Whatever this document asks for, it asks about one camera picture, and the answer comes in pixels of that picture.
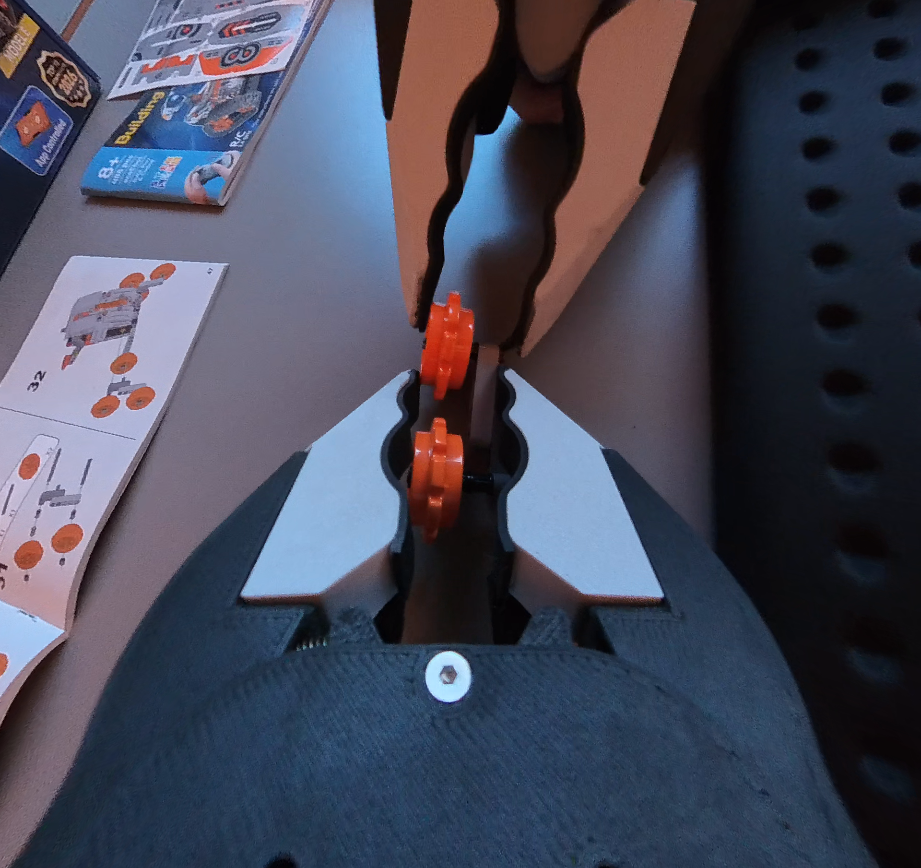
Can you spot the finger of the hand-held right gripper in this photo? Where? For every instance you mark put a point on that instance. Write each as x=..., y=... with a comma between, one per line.
x=432, y=91
x=626, y=127

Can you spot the grey desk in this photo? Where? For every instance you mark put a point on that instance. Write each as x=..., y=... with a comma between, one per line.
x=302, y=270

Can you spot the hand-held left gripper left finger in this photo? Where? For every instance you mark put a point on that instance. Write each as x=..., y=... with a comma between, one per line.
x=331, y=522

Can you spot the orange wheeled grey toy assembly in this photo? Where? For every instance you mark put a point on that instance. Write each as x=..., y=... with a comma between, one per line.
x=446, y=342

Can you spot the blue cover instruction booklet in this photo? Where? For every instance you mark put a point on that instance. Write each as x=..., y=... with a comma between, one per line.
x=216, y=91

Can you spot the white open instruction booklet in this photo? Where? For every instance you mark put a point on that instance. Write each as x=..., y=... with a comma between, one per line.
x=93, y=393

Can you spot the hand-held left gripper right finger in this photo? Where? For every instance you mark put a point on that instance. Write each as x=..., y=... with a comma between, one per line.
x=579, y=522

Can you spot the blue printed toy box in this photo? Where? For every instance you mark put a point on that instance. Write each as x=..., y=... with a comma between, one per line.
x=29, y=112

